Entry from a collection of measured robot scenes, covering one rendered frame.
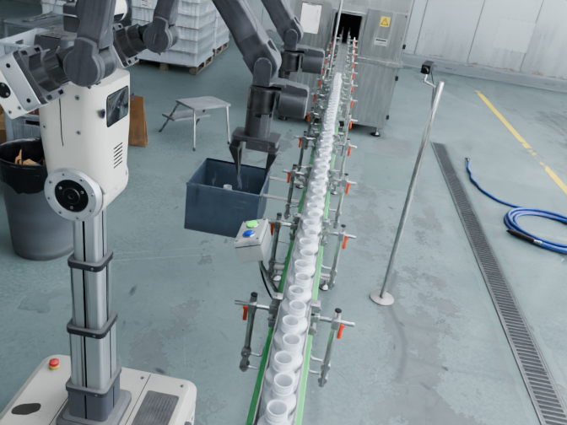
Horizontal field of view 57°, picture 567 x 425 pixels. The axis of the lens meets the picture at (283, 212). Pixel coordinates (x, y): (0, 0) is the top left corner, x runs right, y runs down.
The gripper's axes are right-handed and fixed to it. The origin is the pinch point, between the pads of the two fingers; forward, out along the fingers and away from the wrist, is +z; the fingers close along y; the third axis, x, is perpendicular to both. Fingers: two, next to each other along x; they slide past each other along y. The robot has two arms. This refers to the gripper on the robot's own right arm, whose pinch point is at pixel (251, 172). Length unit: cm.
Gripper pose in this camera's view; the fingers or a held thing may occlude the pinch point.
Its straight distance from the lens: 120.3
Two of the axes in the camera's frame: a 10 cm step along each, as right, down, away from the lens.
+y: 9.8, 1.8, -0.5
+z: -1.4, 8.9, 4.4
